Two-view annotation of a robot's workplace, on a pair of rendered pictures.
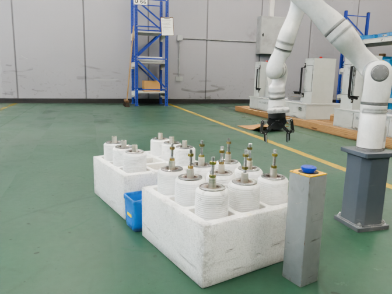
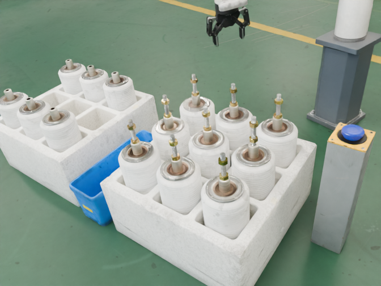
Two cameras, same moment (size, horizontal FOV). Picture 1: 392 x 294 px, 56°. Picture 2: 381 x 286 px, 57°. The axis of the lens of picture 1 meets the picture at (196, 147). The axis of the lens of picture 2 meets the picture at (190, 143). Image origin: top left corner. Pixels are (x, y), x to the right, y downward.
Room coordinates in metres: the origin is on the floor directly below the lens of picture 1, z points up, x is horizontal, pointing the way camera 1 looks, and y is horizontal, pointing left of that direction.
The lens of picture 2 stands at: (0.55, 0.14, 0.74)
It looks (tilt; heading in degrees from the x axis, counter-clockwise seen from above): 37 degrees down; 343
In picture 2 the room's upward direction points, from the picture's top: 7 degrees counter-clockwise
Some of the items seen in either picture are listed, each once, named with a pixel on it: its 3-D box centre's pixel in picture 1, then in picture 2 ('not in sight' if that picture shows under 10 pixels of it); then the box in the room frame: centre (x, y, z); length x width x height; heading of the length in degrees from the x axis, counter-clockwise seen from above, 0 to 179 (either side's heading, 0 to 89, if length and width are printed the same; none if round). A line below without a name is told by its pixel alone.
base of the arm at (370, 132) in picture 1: (371, 127); (354, 8); (1.37, -0.66, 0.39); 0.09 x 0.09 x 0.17; 16
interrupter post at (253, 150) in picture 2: (244, 177); (253, 150); (1.06, -0.15, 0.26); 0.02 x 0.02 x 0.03
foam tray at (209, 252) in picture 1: (219, 219); (212, 188); (1.16, -0.08, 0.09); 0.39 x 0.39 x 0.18; 33
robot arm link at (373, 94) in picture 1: (376, 84); not in sight; (1.37, -0.66, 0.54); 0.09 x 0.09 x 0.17; 74
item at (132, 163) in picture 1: (135, 173); (66, 143); (1.46, 0.25, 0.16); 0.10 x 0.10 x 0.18
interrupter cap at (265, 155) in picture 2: (244, 181); (253, 155); (1.06, -0.15, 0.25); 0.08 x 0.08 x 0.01
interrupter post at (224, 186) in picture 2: (212, 182); (224, 184); (1.00, -0.05, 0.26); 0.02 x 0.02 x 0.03
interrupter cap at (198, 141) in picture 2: (221, 172); (208, 139); (1.16, -0.08, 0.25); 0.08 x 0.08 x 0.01
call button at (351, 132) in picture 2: (308, 170); (352, 133); (0.96, -0.30, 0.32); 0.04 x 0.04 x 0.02
